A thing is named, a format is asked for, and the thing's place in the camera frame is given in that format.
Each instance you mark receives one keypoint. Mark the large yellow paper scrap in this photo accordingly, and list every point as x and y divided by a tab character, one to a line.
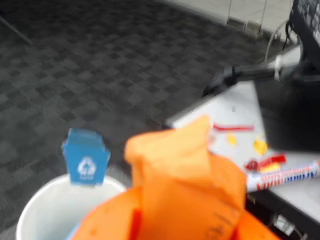
260	146

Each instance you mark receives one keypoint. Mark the black stand leg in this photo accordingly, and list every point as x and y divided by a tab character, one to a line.
240	75

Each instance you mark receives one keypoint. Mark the red yellow wrapper scrap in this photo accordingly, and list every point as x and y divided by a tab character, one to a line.
267	161

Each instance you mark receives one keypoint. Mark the orange paper wad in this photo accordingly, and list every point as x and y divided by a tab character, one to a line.
180	180

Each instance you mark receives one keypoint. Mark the paper cup blue bin tag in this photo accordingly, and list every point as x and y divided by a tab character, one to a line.
50	207

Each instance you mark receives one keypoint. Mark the long red paper strip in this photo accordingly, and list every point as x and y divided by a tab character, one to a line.
232	127

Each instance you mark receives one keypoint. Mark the black box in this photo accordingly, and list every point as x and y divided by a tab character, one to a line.
290	112

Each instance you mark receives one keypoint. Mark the small yellow paper scrap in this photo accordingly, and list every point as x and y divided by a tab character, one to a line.
231	139

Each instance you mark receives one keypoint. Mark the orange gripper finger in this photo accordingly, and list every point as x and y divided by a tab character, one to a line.
110	217
252	230

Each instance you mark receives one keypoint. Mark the white marker red blue print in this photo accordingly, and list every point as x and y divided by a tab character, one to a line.
282	176

